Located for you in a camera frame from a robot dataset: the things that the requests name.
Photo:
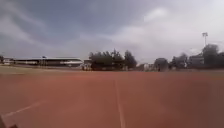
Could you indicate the group of dark trees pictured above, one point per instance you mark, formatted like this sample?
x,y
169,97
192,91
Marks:
x,y
110,60

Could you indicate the long low grandstand building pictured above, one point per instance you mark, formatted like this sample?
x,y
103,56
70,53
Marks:
x,y
50,61

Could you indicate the floodlight pole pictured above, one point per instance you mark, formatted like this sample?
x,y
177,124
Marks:
x,y
205,38

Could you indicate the row of trees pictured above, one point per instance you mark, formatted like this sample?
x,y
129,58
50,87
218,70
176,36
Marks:
x,y
210,56

